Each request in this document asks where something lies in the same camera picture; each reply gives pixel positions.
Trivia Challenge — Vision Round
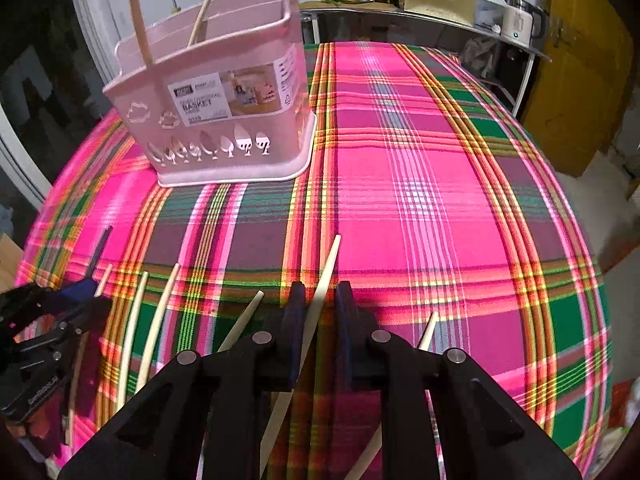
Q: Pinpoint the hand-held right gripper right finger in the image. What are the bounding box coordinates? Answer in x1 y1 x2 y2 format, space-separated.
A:
335 282 584 480

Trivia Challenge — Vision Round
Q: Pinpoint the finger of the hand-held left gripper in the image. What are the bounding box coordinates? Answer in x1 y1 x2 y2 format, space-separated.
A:
54 296 113 337
37 278 99 313

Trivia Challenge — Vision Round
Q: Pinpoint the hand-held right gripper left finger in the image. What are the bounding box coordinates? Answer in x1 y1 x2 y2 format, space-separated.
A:
59 281 307 480

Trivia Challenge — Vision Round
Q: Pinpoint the beige chopstick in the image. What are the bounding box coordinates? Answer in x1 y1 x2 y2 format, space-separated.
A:
187 0 233 48
135 262 180 395
217 290 265 353
94 263 113 297
116 271 150 413
259 234 343 468
345 311 440 480

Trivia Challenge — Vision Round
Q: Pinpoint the pink plastic utensil basket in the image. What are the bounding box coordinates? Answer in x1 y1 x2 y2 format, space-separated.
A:
102 0 318 188

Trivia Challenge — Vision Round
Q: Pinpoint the brown wooden chopstick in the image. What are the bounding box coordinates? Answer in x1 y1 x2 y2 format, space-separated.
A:
125 0 153 68

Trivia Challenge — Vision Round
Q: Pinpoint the pink plaid tablecloth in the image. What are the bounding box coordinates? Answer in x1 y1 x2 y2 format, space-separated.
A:
15 41 613 480

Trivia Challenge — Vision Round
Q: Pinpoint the grey crumpled cloth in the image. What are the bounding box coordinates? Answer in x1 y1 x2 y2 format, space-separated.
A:
460 35 497 79

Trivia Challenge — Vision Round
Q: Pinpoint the steel counter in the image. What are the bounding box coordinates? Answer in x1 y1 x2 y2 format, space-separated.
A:
300 0 551 111

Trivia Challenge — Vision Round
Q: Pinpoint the yellow wooden door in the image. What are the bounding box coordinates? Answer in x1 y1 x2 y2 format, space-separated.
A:
520 0 636 178

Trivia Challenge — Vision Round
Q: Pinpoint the white electric kettle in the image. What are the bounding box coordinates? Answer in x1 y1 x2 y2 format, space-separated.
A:
501 0 546 43

